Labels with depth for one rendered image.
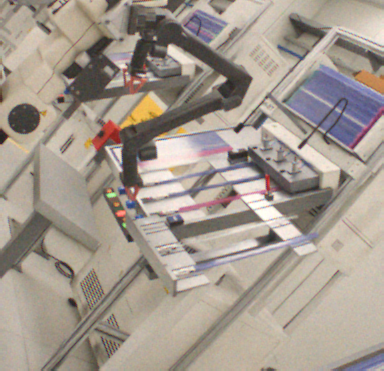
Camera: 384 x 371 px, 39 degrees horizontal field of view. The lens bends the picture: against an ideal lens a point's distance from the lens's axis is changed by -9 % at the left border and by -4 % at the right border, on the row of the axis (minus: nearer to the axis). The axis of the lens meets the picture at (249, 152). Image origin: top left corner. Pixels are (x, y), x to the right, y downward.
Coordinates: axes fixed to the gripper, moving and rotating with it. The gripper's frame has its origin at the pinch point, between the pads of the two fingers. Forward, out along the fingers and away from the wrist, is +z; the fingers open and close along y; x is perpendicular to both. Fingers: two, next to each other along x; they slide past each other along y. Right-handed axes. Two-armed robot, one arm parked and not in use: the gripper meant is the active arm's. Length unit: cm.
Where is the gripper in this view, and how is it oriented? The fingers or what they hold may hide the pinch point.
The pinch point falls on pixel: (133, 198)
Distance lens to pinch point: 204.6
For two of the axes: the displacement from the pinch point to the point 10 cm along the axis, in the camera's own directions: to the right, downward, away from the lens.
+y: -4.5, -4.0, 7.9
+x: -8.9, 1.9, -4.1
